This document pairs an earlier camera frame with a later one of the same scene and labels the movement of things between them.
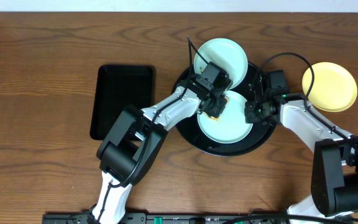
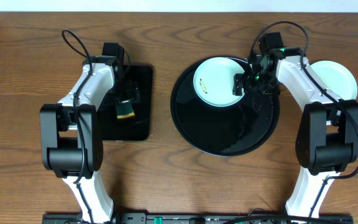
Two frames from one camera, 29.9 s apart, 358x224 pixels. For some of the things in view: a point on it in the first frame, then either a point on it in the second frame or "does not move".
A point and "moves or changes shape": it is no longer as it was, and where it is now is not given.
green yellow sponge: [215, 118] moves or changes shape
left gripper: [217, 106] → [129, 97]
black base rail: [171, 218] does not move
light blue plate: [231, 126] → [336, 79]
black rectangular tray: [118, 87] does not move
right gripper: [252, 111] → [239, 84]
